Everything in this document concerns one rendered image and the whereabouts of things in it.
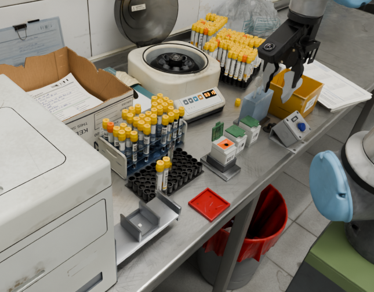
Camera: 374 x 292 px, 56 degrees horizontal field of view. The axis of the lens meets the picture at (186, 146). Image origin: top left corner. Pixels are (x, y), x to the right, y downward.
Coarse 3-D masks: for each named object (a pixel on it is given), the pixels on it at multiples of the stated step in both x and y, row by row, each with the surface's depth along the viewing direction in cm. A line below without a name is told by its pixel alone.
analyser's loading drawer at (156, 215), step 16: (160, 192) 72; (144, 208) 68; (160, 208) 71; (176, 208) 70; (128, 224) 65; (144, 224) 68; (160, 224) 68; (128, 240) 65; (144, 240) 65; (128, 256) 63
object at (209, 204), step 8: (208, 192) 81; (192, 200) 78; (200, 200) 79; (208, 200) 79; (216, 200) 80; (224, 200) 79; (200, 208) 77; (208, 208) 78; (216, 208) 78; (224, 208) 77; (208, 216) 75; (216, 216) 75
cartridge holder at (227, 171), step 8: (200, 160) 89; (208, 160) 87; (216, 160) 85; (232, 160) 85; (216, 168) 86; (224, 168) 84; (232, 168) 87; (240, 168) 87; (224, 176) 84; (232, 176) 85
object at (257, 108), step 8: (248, 96) 97; (256, 96) 97; (264, 96) 98; (272, 96) 102; (248, 104) 96; (256, 104) 95; (264, 104) 100; (240, 112) 99; (248, 112) 98; (256, 112) 98; (264, 112) 104; (264, 120) 105
